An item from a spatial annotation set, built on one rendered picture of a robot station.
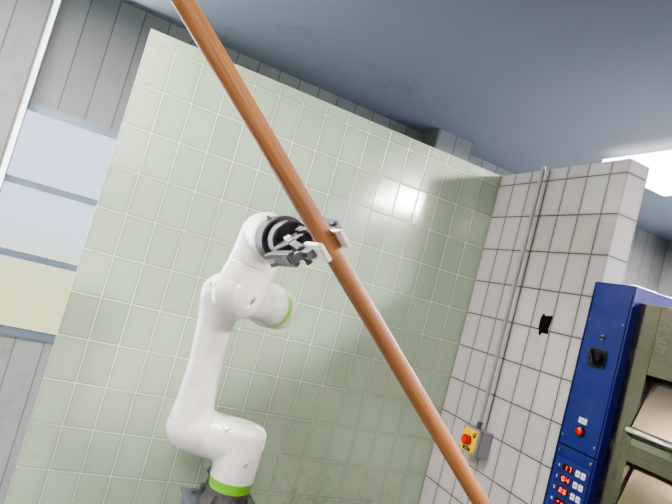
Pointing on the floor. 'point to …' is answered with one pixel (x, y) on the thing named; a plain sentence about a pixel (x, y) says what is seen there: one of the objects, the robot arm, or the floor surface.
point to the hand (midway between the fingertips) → (327, 244)
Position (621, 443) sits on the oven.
